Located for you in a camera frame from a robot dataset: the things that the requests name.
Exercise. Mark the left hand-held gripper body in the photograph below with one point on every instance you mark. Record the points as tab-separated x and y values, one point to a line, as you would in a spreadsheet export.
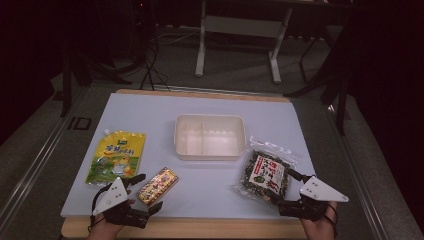
113	196

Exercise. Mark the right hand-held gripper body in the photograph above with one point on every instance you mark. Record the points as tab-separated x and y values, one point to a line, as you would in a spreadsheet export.
320	191

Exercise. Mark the gold and red snack packet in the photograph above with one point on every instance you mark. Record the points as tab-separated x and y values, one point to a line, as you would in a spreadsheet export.
156	186

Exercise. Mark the clear bag of dark seaweed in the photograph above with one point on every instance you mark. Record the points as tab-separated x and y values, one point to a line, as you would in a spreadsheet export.
265	175

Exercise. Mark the yellow spouted drink pouch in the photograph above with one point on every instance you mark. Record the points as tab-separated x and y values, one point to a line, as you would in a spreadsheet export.
115	156

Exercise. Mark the white plastic box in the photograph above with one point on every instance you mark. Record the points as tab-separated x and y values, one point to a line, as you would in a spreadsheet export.
210	138

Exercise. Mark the person's left hand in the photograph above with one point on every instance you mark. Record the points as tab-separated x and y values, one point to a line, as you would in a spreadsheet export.
101	231

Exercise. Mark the person's right hand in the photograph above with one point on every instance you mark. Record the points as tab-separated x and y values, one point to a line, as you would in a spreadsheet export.
320	230

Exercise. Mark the pale blue table mat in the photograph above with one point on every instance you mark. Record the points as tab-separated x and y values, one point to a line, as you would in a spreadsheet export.
150	110

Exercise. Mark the black metal stand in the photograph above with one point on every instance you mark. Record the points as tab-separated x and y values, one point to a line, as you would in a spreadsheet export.
66	83

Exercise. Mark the black chair frame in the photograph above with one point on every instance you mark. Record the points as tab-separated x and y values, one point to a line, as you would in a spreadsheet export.
333	80

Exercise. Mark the white metal desk frame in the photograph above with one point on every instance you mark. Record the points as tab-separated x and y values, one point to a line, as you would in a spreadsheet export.
241	26

